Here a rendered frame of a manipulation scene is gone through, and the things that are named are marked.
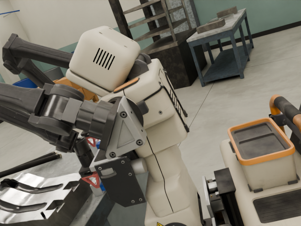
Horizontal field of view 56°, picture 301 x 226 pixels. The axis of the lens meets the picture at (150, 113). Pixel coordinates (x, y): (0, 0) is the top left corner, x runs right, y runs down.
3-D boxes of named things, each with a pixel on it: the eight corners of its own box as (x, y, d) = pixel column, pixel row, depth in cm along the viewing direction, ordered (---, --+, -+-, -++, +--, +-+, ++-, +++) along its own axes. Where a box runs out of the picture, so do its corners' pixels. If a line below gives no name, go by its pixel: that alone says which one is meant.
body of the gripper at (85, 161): (79, 176, 106) (71, 160, 103) (87, 162, 115) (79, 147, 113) (95, 172, 105) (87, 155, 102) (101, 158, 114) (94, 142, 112)
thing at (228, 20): (255, 47, 581) (244, 2, 551) (244, 78, 426) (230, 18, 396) (221, 55, 614) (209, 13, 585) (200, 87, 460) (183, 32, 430)
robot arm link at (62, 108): (81, 125, 62) (89, 103, 63) (35, 111, 61) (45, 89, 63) (84, 135, 70) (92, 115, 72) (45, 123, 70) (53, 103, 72)
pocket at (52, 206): (67, 206, 102) (63, 198, 101) (59, 218, 97) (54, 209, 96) (58, 207, 104) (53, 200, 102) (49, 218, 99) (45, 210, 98)
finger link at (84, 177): (88, 193, 109) (78, 173, 106) (93, 182, 115) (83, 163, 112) (105, 189, 108) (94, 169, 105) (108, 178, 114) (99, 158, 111)
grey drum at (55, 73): (73, 93, 836) (60, 65, 808) (73, 96, 781) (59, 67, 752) (53, 101, 827) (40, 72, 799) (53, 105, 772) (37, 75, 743)
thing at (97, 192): (127, 180, 114) (122, 170, 113) (125, 188, 110) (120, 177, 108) (98, 189, 117) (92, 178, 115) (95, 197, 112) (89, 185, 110)
